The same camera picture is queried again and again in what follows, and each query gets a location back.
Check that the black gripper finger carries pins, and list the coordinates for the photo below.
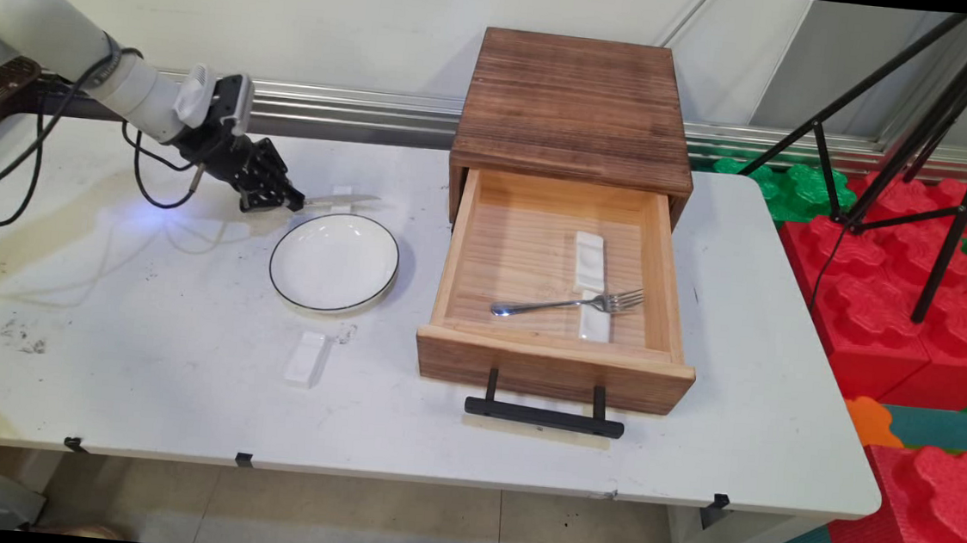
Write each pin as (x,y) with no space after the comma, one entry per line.
(264,202)
(287,191)

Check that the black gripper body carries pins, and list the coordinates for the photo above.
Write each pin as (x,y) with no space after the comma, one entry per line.
(229,157)

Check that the silver table knife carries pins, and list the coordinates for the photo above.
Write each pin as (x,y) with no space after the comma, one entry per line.
(342,201)

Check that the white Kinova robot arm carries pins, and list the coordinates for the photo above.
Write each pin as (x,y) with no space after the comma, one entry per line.
(53,35)

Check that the white plate with black rim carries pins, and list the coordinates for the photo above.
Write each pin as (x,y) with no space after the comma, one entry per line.
(334,261)

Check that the black table edge clip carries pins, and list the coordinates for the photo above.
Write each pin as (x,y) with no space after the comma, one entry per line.
(75,445)
(243,460)
(717,501)

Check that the silver fork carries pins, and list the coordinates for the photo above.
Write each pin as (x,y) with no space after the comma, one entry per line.
(550,303)

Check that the light wooden drawer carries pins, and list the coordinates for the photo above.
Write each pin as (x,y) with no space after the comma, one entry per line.
(528,368)

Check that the dark wooden drawer cabinet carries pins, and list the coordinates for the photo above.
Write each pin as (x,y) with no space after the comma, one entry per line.
(574,106)

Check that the orange foam piece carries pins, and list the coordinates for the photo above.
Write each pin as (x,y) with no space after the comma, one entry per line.
(869,421)

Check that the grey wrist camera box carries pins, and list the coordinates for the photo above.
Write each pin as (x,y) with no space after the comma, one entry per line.
(236,104)

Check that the aluminium wall rail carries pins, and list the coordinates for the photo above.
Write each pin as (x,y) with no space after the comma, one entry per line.
(409,115)

